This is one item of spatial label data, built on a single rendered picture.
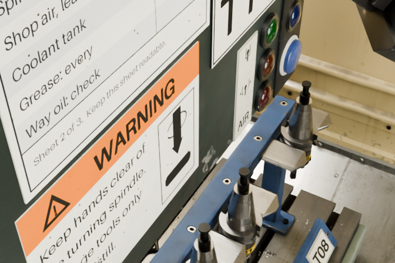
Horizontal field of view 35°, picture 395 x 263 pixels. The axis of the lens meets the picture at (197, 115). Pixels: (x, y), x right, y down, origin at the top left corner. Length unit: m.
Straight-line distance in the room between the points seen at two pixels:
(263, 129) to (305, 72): 0.44
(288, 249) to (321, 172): 0.32
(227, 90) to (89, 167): 0.16
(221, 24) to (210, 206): 0.57
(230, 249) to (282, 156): 0.21
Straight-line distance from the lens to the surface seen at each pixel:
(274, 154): 1.03
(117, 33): 0.29
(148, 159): 0.36
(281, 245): 1.31
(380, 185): 1.55
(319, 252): 1.26
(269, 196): 0.97
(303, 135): 1.04
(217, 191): 0.95
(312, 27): 1.40
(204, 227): 0.78
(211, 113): 0.42
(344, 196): 1.54
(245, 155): 1.01
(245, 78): 0.46
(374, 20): 0.51
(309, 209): 1.38
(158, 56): 0.33
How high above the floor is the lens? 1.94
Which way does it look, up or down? 42 degrees down
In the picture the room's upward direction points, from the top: straight up
